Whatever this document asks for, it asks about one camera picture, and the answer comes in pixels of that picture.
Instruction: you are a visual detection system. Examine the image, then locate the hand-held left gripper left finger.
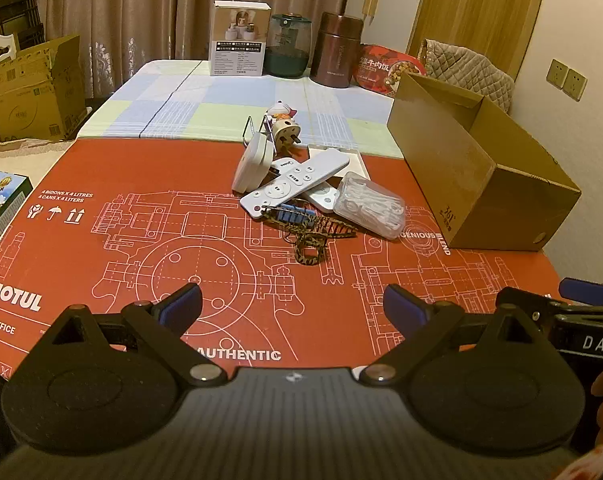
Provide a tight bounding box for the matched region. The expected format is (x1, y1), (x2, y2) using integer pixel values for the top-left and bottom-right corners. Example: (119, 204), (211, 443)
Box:
(30, 282), (227, 387)

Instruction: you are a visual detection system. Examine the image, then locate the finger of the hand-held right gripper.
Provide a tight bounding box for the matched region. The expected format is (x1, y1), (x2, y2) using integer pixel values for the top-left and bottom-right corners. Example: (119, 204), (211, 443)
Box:
(558, 277), (603, 307)
(496, 286), (603, 328)

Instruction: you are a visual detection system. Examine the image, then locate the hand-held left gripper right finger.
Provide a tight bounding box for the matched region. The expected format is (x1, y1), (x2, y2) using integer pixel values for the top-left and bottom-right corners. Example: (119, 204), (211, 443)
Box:
(359, 283), (557, 387)

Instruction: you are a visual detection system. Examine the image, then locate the white remote with round dial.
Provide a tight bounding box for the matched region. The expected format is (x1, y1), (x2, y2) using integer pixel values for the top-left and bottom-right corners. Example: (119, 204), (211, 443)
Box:
(301, 185), (343, 214)

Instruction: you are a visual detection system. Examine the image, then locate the brown cardboard box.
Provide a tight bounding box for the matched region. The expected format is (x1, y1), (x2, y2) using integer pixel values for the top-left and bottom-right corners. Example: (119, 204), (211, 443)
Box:
(387, 71), (581, 252)

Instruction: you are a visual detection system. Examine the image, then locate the white power adapter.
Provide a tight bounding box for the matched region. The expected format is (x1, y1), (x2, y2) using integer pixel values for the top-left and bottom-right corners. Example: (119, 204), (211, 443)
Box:
(231, 135), (275, 194)

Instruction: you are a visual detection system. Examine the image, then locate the cartoon cat toy figure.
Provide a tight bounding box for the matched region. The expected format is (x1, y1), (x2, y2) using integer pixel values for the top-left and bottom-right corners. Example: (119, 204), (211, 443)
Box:
(266, 101), (302, 124)

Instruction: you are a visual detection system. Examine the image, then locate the red printed cardboard sheet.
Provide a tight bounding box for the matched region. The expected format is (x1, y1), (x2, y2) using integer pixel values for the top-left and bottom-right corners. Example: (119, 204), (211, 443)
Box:
(0, 137), (563, 376)

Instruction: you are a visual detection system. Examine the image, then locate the leopard hair claw clip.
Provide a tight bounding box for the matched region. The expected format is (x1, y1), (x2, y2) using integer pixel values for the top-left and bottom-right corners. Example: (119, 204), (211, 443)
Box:
(260, 205), (358, 244)

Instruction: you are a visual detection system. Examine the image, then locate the leopard hair band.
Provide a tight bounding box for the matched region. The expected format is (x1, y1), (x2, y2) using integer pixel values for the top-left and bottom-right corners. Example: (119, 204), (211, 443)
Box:
(292, 237), (329, 267)

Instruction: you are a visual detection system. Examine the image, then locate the blue relay circuit board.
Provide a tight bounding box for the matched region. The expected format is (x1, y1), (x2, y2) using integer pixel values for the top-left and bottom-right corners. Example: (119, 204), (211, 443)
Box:
(276, 202), (318, 225)

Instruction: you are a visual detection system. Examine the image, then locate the flat white box lid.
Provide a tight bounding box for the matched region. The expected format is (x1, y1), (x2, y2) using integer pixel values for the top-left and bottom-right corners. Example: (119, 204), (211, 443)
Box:
(308, 144), (371, 182)

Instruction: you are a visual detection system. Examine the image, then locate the long white remote control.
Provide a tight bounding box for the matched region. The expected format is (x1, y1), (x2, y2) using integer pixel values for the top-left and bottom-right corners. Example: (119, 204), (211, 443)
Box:
(240, 150), (350, 219)

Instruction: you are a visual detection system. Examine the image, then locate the green printed box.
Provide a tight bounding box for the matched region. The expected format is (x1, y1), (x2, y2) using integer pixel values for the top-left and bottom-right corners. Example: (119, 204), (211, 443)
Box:
(0, 165), (34, 257)

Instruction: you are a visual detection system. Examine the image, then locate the checked tablecloth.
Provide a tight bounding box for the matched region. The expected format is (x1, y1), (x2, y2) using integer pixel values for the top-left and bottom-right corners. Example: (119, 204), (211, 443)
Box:
(76, 58), (403, 160)

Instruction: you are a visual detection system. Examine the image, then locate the quilted beige chair cover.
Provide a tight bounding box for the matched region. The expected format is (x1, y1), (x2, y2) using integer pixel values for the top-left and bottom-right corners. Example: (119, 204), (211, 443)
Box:
(418, 38), (515, 112)

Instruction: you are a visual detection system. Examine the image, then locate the red instant rice bowl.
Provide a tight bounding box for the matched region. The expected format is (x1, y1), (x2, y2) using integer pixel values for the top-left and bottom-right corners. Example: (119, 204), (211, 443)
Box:
(354, 43), (427, 99)

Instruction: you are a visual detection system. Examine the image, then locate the large brown shipping carton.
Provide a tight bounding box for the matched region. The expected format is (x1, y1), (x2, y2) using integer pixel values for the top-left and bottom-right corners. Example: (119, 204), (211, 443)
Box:
(0, 34), (88, 143)

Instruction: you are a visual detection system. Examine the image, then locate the brown thermos flask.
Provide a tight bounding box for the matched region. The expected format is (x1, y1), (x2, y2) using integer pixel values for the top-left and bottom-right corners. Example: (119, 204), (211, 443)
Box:
(309, 11), (364, 87)

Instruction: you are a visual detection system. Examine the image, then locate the white product box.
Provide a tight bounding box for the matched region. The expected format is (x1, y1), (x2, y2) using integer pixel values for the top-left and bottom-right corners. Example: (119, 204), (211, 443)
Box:
(211, 0), (273, 77)

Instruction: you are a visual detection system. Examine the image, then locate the green glass jar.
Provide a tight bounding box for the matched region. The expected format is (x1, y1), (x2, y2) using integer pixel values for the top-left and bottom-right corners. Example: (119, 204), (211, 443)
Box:
(263, 12), (313, 80)

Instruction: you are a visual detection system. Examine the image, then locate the beige patterned curtain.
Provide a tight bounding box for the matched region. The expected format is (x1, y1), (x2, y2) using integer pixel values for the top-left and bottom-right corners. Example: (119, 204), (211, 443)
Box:
(32, 0), (355, 98)

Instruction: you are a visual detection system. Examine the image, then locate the wooden door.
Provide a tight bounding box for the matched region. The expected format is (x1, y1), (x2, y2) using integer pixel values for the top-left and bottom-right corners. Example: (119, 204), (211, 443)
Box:
(406, 0), (551, 81)

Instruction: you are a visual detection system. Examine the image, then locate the metal wire clip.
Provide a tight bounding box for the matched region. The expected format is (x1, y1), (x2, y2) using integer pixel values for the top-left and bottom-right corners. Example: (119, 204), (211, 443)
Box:
(244, 115), (276, 150)

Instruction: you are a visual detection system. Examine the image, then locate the wall socket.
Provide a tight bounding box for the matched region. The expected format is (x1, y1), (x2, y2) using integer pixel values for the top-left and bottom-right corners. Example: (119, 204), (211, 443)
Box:
(546, 58), (570, 91)
(563, 67), (588, 102)

